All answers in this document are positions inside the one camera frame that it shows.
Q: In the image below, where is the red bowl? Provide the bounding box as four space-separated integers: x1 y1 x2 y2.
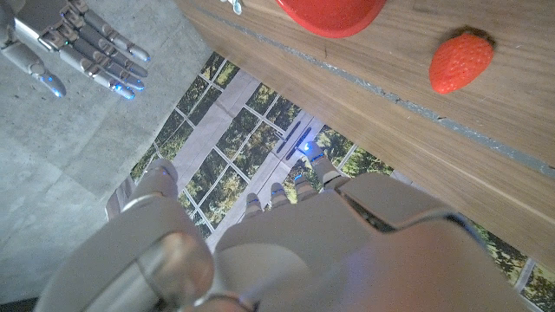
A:
276 0 388 39

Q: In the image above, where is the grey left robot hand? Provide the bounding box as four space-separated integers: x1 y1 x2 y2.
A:
34 140 532 312

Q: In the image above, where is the printed window backdrop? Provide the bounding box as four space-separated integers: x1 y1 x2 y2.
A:
106 51 555 312

